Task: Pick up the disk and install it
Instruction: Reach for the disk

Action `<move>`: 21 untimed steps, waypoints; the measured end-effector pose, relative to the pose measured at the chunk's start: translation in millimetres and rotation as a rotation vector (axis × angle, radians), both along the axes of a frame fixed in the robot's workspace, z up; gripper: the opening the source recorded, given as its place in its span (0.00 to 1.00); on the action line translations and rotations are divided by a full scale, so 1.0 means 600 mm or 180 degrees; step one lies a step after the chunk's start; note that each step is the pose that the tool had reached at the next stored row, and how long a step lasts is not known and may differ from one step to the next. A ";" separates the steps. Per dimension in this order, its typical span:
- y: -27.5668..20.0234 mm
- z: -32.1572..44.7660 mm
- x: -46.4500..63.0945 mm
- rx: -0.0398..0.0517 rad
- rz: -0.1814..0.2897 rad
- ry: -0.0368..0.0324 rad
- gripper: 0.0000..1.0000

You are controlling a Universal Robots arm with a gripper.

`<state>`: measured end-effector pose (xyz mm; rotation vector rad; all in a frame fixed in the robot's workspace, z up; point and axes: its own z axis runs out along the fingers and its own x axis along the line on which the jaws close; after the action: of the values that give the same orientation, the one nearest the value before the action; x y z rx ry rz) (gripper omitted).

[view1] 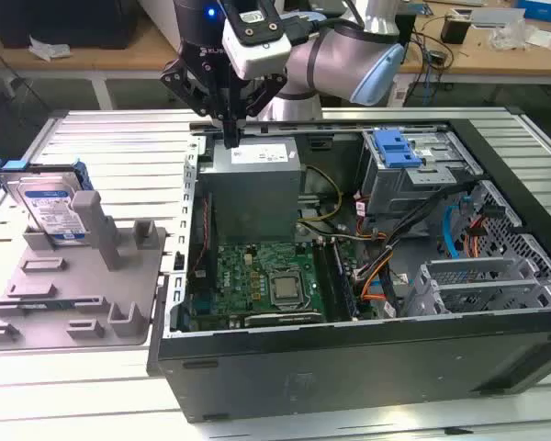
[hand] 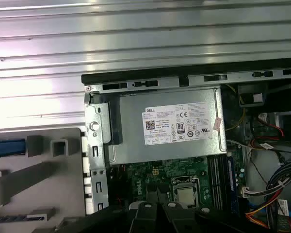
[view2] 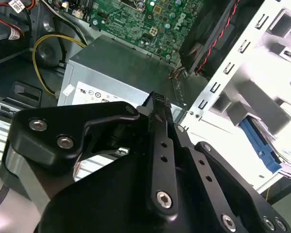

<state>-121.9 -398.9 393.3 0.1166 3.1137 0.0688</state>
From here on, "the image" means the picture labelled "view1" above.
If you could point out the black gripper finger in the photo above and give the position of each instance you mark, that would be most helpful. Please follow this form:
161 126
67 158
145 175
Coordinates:
183 80
266 89

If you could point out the hard disk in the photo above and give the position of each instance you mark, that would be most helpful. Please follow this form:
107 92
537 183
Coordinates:
50 206

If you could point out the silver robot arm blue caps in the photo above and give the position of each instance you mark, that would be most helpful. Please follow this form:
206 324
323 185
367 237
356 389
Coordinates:
330 55

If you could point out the grey metal disk bay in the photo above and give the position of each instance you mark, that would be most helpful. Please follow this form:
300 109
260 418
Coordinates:
464 275

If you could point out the white plastic box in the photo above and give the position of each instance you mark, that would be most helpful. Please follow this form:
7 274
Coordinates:
158 23

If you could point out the wooden desk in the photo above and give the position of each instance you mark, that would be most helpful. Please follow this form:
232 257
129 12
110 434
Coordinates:
119 57

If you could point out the grey power supply unit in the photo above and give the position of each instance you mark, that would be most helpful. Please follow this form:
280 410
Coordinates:
252 197

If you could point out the large black box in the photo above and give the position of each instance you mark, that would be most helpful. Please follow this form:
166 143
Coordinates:
73 23

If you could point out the crumpled white paper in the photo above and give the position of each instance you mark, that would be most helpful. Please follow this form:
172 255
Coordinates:
50 48

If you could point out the blue plastic drive latch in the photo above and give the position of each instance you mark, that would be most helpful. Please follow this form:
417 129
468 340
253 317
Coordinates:
397 149

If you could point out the black speaker box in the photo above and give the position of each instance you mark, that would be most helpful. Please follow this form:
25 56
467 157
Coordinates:
406 27

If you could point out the grey metal drive cage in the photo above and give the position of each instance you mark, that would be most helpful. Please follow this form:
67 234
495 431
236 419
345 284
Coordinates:
395 193

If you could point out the green motherboard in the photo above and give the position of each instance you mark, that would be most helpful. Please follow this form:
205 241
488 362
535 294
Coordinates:
239 275

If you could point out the small black box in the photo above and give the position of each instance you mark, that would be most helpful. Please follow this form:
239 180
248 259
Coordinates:
454 30

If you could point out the black RAM slot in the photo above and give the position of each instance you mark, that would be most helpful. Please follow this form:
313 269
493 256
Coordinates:
323 280

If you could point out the silver CPU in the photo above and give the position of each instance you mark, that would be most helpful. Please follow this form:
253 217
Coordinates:
286 288

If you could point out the black graphics card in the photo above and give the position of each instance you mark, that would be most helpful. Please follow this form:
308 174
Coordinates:
284 318

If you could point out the grey parts rack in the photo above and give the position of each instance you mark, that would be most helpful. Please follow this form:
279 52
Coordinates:
73 285

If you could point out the grey flat box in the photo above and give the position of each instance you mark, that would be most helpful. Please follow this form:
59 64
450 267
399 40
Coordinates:
496 17

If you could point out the RAM stick with blue label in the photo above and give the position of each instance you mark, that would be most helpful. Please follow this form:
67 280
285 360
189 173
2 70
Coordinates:
50 303

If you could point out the blue cardboard box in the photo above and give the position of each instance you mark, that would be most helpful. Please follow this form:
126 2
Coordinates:
544 9

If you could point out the black PC case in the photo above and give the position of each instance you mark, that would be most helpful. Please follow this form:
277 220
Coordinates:
349 376

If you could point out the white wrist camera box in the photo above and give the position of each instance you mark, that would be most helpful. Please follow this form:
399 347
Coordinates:
257 50

